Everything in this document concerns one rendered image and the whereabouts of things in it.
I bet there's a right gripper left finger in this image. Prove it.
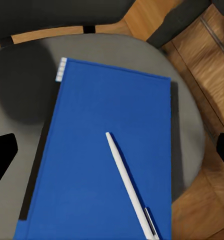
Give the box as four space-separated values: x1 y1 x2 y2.
0 133 18 180

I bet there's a pen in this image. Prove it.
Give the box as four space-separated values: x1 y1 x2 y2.
106 131 160 240

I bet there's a swivel chair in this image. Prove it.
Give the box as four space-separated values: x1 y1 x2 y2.
0 0 224 240

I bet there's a folder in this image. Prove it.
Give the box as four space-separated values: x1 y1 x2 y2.
13 56 172 240

